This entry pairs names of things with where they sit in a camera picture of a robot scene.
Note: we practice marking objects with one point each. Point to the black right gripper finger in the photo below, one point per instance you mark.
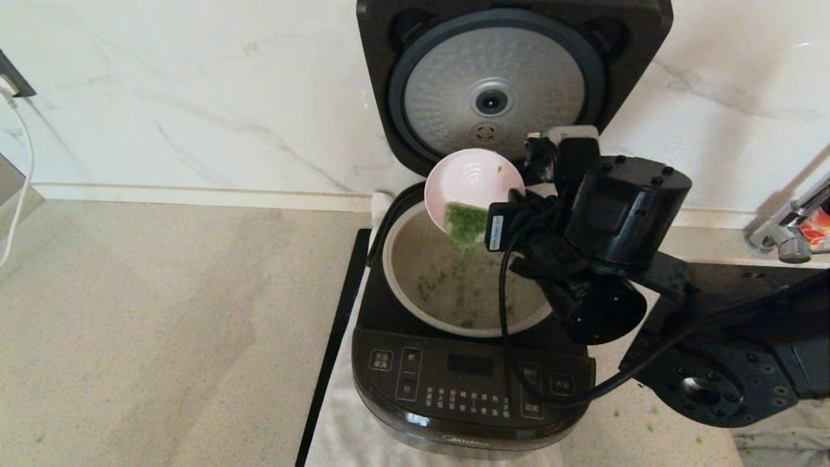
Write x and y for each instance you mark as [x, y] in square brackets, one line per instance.
[517, 194]

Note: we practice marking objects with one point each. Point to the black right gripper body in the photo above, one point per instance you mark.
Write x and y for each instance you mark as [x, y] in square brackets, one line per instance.
[532, 224]

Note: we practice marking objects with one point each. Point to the pink plastic bowl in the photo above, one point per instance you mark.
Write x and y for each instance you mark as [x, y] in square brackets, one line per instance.
[467, 175]

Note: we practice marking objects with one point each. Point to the green grains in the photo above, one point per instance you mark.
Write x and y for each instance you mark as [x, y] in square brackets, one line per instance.
[467, 224]

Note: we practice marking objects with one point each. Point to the black rice cooker lid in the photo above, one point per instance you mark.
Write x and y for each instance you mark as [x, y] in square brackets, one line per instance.
[382, 78]

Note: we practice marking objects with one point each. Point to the beige inner cooking pot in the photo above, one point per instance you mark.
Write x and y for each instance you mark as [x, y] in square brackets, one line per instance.
[415, 259]

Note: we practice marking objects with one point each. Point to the black Midea rice cooker base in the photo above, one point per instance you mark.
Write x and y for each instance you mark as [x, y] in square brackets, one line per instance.
[389, 363]

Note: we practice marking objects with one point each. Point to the long black flat strip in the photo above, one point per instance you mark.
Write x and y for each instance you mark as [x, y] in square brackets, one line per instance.
[337, 337]

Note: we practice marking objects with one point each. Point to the chrome sink faucet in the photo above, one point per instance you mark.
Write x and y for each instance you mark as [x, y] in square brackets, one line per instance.
[788, 243]

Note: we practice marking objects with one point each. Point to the white terry towel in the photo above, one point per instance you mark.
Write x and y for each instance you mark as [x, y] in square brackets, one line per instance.
[334, 428]

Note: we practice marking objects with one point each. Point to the dish soap bottle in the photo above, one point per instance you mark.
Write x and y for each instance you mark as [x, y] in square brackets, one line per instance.
[817, 228]

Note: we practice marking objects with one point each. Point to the crumpled grey cloth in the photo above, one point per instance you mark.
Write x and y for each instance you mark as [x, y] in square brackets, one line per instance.
[791, 447]

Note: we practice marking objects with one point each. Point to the grey box-shaped appliance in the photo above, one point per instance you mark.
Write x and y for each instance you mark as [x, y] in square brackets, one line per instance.
[13, 188]

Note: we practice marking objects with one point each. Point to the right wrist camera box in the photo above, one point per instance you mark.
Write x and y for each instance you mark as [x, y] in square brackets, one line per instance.
[570, 152]

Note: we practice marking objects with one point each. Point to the black wall socket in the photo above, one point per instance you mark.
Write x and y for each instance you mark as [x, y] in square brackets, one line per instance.
[14, 78]

